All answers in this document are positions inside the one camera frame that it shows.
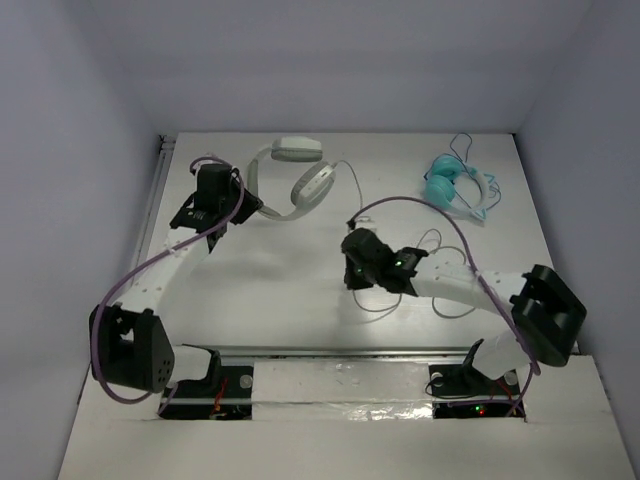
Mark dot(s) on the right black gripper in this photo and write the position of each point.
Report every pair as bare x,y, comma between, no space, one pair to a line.
352,279

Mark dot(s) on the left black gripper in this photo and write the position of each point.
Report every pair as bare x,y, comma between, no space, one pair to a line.
248,205

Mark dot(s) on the white grey headphones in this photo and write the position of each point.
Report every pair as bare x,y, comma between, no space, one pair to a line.
310,189

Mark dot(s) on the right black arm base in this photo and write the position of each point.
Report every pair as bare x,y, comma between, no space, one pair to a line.
461,392

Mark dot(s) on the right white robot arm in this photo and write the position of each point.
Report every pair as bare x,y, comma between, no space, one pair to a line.
542,314

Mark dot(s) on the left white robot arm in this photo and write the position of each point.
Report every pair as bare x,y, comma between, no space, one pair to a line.
129,346

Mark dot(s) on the teal white headphones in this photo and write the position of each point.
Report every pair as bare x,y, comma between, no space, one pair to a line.
440,188

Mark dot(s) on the white foil tape strip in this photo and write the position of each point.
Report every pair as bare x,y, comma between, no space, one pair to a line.
335,389

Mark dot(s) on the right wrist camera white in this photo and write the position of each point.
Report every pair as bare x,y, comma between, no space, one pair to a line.
362,222

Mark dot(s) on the aluminium rail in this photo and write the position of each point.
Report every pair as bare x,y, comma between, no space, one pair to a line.
308,352

